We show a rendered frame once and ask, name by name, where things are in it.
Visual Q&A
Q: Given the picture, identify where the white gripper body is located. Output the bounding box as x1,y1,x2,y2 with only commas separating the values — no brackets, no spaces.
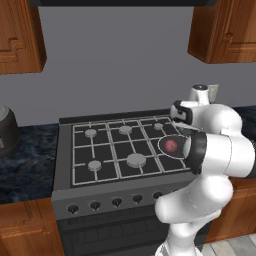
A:
171,119,195,132

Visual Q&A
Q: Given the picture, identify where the black stove knob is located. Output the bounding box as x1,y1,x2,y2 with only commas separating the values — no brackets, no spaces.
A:
111,197,124,208
152,190,164,201
132,194,144,205
89,200,102,212
67,204,80,215

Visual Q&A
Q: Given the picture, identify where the grey stove with oven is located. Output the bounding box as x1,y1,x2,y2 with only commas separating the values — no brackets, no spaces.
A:
50,108,214,256

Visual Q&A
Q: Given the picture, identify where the wooden base cupboard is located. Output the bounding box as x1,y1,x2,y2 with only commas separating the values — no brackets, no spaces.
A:
0,197,66,256
204,177,256,244

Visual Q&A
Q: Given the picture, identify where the dark oven door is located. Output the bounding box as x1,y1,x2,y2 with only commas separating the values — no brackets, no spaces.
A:
56,205,174,256

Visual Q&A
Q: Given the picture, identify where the black range hood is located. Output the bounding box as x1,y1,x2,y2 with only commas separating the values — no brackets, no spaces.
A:
28,0,218,8

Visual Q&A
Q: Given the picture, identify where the dark grey round appliance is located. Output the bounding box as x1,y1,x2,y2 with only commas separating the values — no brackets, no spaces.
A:
0,106,21,158

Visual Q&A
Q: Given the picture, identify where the wooden wall cupboard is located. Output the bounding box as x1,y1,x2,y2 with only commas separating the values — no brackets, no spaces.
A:
187,0,256,65

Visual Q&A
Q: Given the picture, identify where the wooden wall cupboard door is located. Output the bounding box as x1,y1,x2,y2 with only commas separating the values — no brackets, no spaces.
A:
0,0,48,75

